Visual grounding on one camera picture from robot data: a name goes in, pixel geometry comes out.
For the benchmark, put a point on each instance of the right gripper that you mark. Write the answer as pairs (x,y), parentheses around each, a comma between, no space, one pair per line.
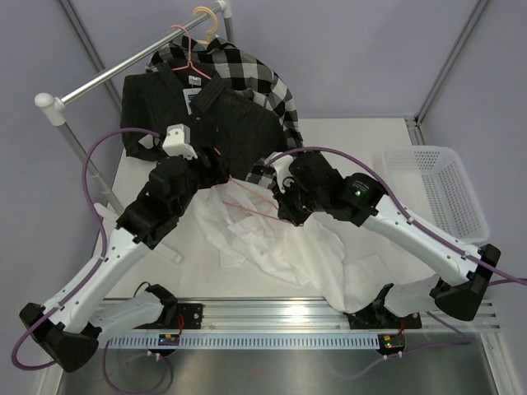
(286,211)

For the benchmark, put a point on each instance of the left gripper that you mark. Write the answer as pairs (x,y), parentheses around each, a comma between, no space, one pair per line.
(216,174)

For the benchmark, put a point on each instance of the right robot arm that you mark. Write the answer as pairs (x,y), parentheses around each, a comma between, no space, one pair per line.
(307,183)

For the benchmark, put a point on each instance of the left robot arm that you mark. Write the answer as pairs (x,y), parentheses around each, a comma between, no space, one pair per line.
(70,326)

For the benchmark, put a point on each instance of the black pinstripe shirt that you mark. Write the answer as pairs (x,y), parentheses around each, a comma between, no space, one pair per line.
(217,117)

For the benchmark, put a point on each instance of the black white checkered shirt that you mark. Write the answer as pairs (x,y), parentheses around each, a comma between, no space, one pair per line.
(244,74)

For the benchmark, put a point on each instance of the white plastic basket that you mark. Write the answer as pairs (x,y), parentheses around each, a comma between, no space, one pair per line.
(433,183)

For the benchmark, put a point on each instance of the metal clothes rack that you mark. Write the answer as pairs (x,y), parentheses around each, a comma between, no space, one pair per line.
(53,107)

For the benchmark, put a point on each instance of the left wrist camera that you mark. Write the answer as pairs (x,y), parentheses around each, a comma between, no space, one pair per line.
(177,142)

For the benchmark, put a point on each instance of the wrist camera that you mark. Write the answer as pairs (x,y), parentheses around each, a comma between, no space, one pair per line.
(177,142)
(280,163)

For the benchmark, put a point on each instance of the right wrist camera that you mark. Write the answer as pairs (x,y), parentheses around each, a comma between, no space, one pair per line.
(280,163)

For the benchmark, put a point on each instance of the aluminium mounting rail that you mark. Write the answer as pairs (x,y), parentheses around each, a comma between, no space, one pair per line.
(312,315)

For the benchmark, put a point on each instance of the white slotted cable duct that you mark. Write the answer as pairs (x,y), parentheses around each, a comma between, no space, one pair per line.
(245,341)

